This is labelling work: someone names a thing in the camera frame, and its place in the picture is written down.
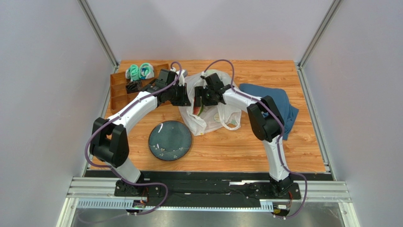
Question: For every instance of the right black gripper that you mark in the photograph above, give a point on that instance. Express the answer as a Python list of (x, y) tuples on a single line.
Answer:
[(200, 95)]

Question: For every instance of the fake watermelon slice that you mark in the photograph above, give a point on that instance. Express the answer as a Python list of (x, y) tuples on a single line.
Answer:
[(198, 110)]

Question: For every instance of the left aluminium frame post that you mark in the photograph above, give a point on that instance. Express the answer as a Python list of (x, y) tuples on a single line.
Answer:
[(88, 12)]

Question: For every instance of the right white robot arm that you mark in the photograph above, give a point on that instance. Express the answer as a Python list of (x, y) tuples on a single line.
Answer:
[(266, 122)]

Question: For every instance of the wooden compartment tray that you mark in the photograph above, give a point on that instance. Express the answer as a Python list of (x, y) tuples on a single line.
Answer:
[(119, 97)]

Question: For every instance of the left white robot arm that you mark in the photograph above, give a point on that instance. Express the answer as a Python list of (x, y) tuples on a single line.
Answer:
[(109, 139)]

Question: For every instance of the white plastic bag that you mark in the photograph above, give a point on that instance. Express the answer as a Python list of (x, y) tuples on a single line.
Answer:
[(213, 117)]

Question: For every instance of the dark blue ceramic plate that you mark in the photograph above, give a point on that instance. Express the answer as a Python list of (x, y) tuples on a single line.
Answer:
[(170, 140)]

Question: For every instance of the green white rolled socks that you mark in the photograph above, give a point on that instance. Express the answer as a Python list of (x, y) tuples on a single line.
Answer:
[(142, 72)]

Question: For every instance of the aluminium frame post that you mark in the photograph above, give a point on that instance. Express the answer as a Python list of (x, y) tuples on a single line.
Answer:
[(335, 5), (88, 12)]

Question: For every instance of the blue cloth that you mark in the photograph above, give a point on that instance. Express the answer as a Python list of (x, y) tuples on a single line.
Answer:
[(288, 112)]

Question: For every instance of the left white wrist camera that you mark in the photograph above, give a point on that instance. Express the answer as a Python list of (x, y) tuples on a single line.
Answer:
[(181, 75)]

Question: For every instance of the right aluminium frame post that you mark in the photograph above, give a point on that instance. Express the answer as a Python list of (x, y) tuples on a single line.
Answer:
[(335, 5)]

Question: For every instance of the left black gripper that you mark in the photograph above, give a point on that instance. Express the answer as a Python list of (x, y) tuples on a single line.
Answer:
[(184, 100)]

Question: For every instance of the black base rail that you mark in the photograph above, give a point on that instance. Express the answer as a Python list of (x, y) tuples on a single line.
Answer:
[(209, 189)]

